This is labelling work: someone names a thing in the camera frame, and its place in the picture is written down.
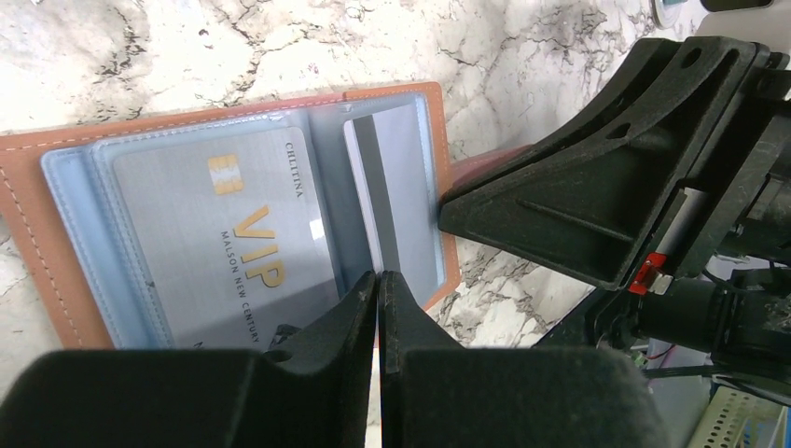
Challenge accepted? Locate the silver magnetic stripe card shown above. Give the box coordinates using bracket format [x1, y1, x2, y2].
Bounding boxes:
[343, 104, 447, 307]

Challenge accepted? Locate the silver VIP card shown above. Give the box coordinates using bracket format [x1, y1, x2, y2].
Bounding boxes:
[112, 126, 339, 350]

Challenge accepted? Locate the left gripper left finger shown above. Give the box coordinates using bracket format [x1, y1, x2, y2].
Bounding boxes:
[1, 272, 378, 447]

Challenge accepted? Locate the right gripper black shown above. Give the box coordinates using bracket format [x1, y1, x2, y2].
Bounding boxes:
[439, 36, 790, 405]

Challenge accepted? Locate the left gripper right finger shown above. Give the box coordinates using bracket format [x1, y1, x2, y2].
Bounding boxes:
[378, 271, 668, 447]

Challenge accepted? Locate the brown leather card holder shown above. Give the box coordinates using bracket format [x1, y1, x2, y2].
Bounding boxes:
[0, 80, 533, 351]

